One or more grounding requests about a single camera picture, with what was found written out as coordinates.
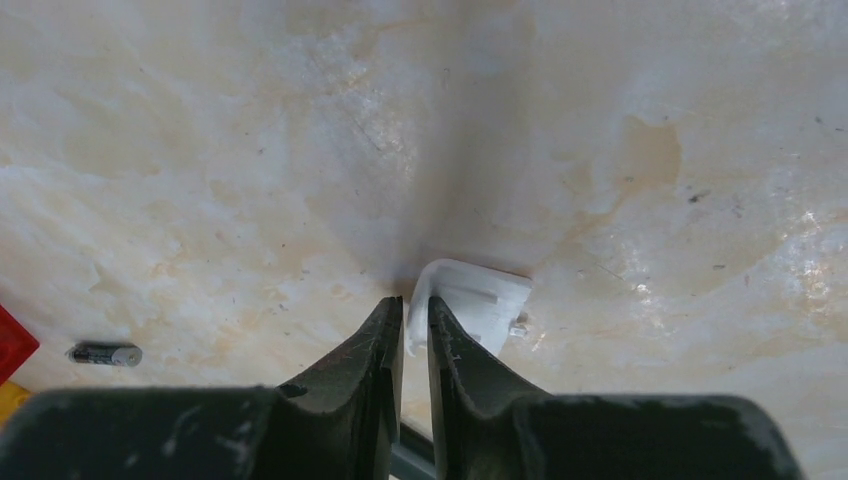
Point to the black AAA battery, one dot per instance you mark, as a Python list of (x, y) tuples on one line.
[(105, 353)]

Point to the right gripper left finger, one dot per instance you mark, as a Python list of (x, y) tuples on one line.
[(337, 419)]

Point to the white battery cover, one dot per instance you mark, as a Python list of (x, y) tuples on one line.
[(486, 302)]

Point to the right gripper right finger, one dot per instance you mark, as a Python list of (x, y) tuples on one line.
[(491, 423)]

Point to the red yellow toy phone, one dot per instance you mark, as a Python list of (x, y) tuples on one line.
[(17, 346)]

